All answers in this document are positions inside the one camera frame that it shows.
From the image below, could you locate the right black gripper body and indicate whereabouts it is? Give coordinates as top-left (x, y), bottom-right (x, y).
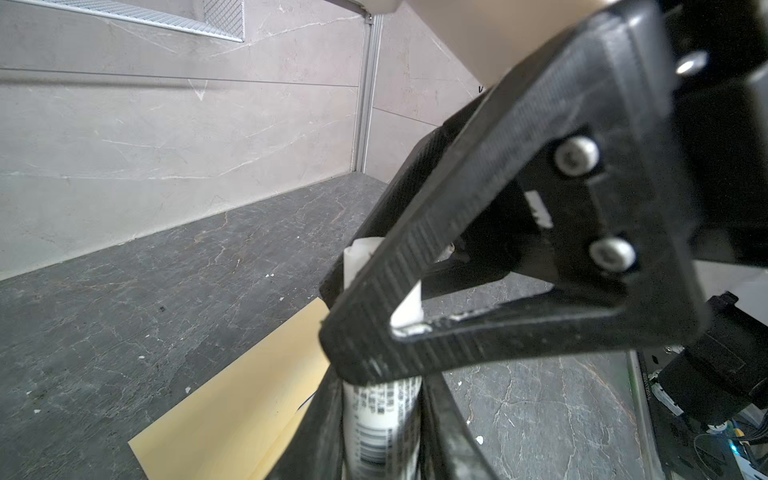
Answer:
top-left (658, 1), bottom-right (767, 268)

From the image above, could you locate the white glue stick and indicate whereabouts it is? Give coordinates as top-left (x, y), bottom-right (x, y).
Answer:
top-left (343, 237), bottom-right (424, 479)

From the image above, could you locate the tan paper envelope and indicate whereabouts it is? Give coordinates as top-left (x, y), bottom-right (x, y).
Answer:
top-left (129, 298), bottom-right (329, 479)

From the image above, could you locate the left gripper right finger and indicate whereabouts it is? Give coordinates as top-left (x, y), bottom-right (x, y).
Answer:
top-left (419, 373), bottom-right (497, 479)

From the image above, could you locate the white wire mesh basket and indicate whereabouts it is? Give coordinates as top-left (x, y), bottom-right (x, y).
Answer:
top-left (19, 0), bottom-right (245, 43)

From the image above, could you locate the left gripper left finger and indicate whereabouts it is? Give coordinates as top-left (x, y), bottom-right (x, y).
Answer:
top-left (266, 367), bottom-right (344, 480)

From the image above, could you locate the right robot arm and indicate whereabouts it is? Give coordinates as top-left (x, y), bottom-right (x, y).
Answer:
top-left (319, 1), bottom-right (767, 478)

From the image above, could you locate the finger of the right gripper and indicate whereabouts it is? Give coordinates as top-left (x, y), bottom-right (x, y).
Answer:
top-left (320, 1), bottom-right (710, 385)
top-left (356, 89), bottom-right (540, 299)

